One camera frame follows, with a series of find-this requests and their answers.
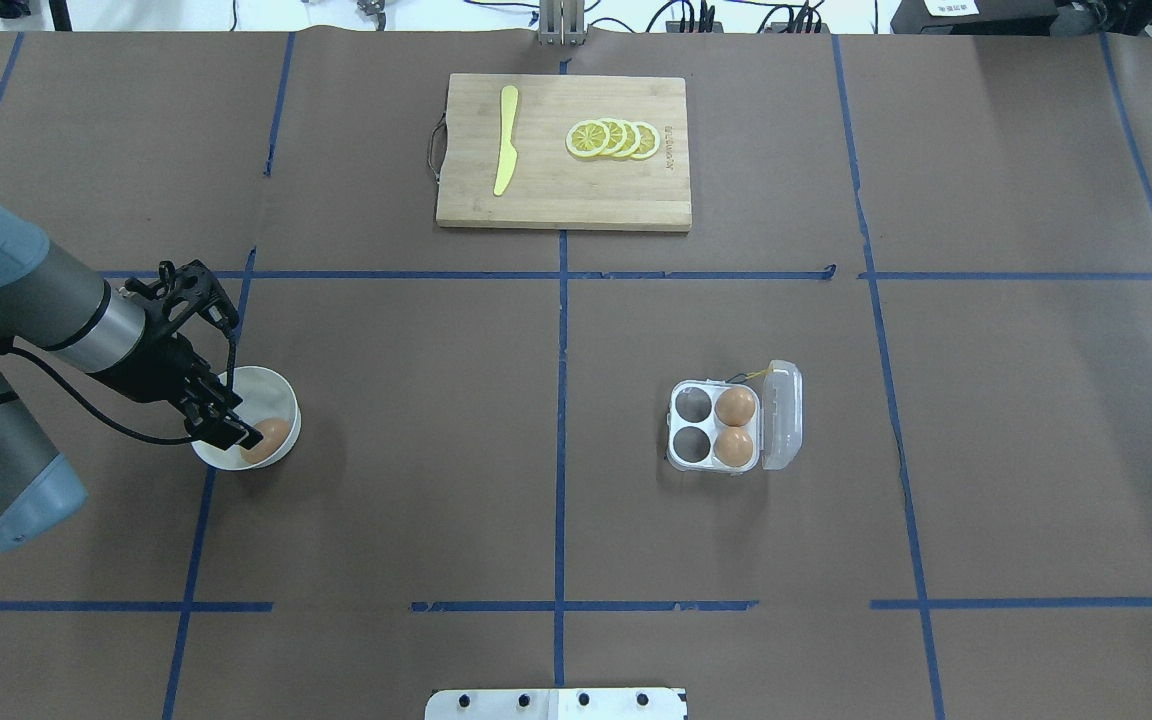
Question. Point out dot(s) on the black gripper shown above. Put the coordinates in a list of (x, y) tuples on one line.
[(149, 366)]

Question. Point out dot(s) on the brown egg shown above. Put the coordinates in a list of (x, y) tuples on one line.
[(274, 432)]

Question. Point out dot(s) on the clear plastic egg box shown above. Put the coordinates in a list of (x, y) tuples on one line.
[(752, 420)]

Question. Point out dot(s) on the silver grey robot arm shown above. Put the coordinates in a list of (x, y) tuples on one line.
[(126, 338)]

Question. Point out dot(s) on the brown egg lower slot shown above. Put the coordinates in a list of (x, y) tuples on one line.
[(734, 447)]

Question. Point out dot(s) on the brown egg slot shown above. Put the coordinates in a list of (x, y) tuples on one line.
[(734, 447), (737, 406)]

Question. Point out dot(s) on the brown egg upper slot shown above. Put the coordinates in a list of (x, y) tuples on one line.
[(737, 406)]

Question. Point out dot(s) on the white bowl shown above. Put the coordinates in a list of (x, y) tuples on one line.
[(264, 393)]

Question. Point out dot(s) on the yellow plastic knife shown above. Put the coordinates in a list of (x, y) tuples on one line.
[(507, 152)]

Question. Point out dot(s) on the wooden cutting board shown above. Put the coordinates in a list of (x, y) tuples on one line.
[(551, 190)]

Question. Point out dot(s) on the yellow lemon slice front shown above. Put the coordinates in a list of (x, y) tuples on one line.
[(588, 139)]

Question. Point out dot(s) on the yellow lemon slice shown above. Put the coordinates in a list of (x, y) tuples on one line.
[(631, 138), (588, 139), (648, 141), (615, 134)]

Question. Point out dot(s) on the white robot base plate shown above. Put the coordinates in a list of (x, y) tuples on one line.
[(559, 703)]

